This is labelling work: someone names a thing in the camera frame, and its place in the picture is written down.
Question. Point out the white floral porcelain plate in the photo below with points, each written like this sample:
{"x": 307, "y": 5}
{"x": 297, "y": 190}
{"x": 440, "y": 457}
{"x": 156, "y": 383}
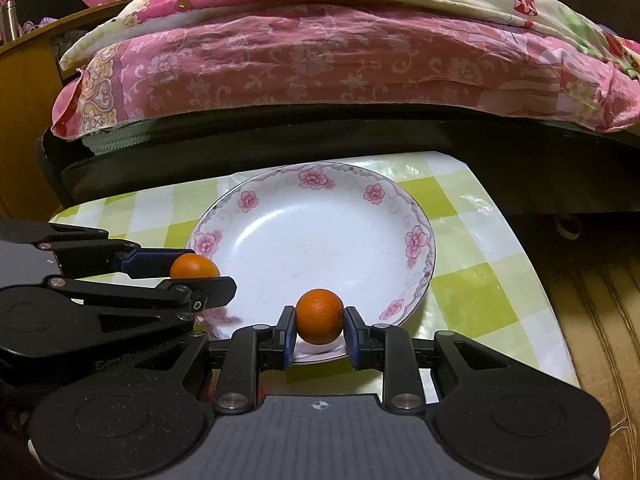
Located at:
{"x": 325, "y": 225}

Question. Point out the pink floral quilt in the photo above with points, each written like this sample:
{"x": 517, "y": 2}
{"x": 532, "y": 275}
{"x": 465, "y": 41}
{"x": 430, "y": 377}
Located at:
{"x": 522, "y": 58}

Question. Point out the green white checkered tablecloth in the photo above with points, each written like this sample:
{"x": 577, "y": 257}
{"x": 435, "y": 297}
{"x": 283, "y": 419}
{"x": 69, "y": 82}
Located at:
{"x": 484, "y": 285}

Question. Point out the metal thermos bottle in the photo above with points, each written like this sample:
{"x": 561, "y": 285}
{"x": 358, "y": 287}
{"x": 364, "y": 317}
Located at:
{"x": 10, "y": 29}

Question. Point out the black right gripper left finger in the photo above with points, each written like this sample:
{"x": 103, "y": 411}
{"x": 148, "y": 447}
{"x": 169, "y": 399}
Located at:
{"x": 196, "y": 375}

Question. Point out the orange kumquat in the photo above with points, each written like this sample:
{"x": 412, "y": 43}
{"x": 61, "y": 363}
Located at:
{"x": 319, "y": 316}
{"x": 193, "y": 267}

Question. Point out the dark bed frame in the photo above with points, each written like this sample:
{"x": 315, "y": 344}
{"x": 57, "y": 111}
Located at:
{"x": 528, "y": 166}

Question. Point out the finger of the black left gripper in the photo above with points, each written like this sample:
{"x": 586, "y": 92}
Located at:
{"x": 192, "y": 295}
{"x": 33, "y": 250}

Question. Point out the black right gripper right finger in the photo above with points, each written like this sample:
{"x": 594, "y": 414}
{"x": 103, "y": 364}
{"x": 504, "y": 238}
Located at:
{"x": 452, "y": 359}

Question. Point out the brown wooden cabinet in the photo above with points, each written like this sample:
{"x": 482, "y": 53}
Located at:
{"x": 30, "y": 82}

